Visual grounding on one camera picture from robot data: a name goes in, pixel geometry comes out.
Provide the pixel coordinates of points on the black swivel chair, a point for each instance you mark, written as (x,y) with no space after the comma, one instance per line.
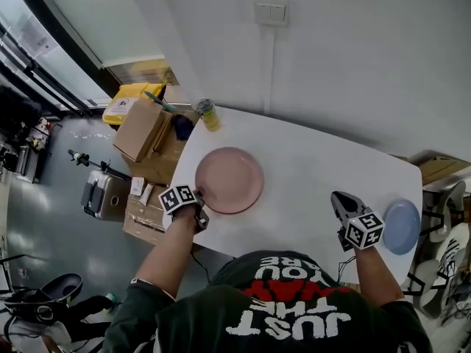
(59,289)

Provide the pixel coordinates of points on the person's dark printed t-shirt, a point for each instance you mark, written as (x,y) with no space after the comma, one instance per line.
(294,326)

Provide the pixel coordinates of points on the person's right forearm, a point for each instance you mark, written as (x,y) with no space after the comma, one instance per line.
(375,274)

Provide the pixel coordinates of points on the black tripod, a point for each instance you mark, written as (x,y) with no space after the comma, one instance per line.
(105,167)

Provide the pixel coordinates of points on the person's left forearm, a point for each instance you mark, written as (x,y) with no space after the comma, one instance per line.
(165,256)

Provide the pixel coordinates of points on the large brown cardboard box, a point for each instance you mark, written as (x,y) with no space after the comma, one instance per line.
(165,164)

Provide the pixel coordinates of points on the black window frame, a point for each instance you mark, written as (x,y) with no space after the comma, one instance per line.
(60,24)

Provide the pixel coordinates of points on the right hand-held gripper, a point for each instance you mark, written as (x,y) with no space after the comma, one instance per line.
(364,232)

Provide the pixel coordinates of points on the dark blue cloth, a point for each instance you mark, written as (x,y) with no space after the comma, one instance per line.
(183,125)

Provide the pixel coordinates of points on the silver suitcase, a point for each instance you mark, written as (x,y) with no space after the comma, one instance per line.
(108,197)

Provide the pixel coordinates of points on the white wall light switch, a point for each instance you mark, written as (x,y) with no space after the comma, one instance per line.
(271,10)

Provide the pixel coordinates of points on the red white toy figure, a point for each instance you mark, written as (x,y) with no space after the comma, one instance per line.
(40,132)

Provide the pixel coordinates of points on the pink big plate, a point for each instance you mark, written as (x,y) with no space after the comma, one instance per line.
(232,178)

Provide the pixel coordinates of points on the taped cardboard box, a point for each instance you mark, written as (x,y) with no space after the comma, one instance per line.
(143,215)

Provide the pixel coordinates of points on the white paper notice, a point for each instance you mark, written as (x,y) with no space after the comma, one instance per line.
(46,45)

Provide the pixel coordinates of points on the flat cardboard sheet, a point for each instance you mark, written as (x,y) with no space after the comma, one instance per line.
(441,167)

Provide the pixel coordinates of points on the blue big plate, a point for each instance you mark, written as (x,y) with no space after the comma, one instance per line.
(402,226)

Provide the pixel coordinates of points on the small white box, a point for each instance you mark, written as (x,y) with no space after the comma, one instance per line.
(137,186)
(147,193)

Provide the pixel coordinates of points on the white chair zebra cushion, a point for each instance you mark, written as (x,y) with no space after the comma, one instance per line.
(450,256)

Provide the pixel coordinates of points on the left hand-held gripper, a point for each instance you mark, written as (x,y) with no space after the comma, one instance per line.
(176,199)

